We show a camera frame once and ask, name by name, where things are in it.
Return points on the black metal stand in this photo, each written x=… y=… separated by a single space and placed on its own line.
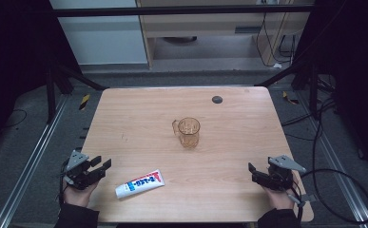
x=50 y=95
x=313 y=91

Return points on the black curtain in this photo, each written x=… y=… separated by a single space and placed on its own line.
x=352 y=63
x=13 y=63

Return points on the white wall plug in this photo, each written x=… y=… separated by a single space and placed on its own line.
x=277 y=66

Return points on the person's left hand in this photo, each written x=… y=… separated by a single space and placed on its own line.
x=77 y=197

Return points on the clear glass cup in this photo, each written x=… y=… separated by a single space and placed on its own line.
x=188 y=133

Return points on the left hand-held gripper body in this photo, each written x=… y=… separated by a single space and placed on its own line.
x=77 y=172

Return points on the light wooden desk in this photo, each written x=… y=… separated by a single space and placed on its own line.
x=203 y=27

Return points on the yellow black tape strip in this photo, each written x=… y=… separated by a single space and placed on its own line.
x=84 y=102
x=289 y=98

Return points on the aluminium floor rail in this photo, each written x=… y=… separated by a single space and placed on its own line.
x=333 y=161
x=32 y=158

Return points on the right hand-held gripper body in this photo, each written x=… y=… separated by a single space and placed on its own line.
x=280 y=172

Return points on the person's right hand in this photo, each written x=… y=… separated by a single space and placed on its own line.
x=278 y=199

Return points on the black horizontal bar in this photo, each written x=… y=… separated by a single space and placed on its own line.
x=172 y=11

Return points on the white cabinet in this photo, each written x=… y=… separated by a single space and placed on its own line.
x=102 y=38

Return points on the white toothpaste tube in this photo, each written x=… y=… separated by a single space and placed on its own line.
x=139 y=184

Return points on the dark round table grommet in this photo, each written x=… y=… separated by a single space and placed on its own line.
x=217 y=99

